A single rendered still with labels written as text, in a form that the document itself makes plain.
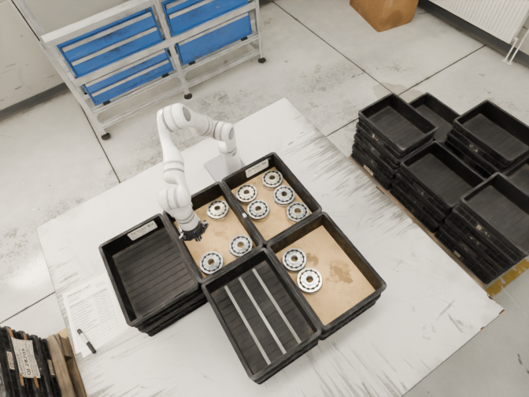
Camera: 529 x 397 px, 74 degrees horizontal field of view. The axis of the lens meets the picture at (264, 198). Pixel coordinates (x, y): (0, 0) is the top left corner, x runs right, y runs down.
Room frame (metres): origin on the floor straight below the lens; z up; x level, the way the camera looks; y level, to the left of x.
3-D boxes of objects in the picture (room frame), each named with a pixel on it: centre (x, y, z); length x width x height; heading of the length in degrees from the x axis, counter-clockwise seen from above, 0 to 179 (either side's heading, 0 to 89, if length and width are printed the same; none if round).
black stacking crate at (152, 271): (0.61, 0.52, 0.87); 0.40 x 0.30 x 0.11; 24
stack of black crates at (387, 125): (1.47, -0.89, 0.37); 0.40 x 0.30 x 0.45; 25
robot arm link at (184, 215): (0.67, 0.30, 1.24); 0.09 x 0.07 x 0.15; 88
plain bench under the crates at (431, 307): (0.64, 0.16, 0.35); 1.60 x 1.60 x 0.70; 25
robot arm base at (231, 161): (1.20, 0.14, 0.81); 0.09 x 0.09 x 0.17; 31
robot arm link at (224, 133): (1.20, 0.14, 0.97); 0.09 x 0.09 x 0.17; 62
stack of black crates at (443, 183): (1.10, -1.07, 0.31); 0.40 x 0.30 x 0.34; 25
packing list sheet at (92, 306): (0.53, 0.85, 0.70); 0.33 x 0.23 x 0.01; 25
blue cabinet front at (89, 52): (2.52, 0.92, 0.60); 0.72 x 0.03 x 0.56; 115
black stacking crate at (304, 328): (0.37, 0.09, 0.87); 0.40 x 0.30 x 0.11; 24
